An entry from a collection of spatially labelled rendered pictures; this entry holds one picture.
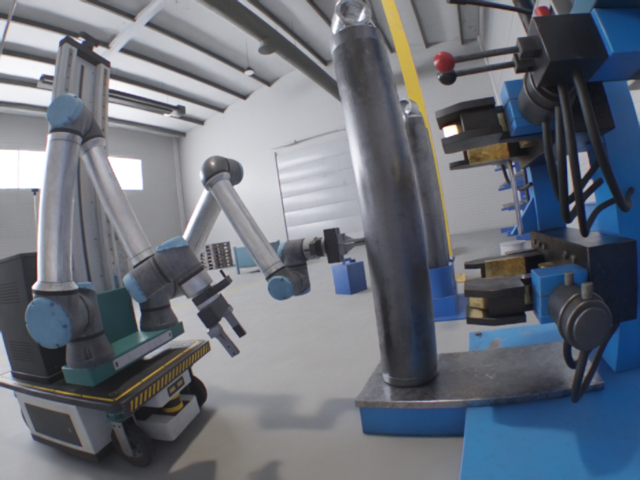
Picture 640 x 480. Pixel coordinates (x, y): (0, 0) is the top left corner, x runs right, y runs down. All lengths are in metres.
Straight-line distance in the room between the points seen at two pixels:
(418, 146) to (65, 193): 2.13
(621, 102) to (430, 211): 1.59
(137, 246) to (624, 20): 1.27
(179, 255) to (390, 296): 0.67
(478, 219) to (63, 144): 11.49
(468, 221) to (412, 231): 10.68
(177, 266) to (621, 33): 1.07
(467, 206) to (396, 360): 10.73
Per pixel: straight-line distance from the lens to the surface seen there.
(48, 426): 1.53
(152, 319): 1.53
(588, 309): 0.69
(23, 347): 1.58
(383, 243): 1.09
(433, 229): 2.38
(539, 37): 0.58
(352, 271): 3.78
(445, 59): 0.56
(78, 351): 1.20
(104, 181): 1.13
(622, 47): 0.61
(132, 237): 1.08
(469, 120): 0.88
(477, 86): 12.60
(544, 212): 1.47
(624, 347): 1.29
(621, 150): 1.20
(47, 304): 1.00
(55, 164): 1.05
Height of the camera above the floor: 0.73
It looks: 1 degrees down
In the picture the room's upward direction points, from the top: 9 degrees counter-clockwise
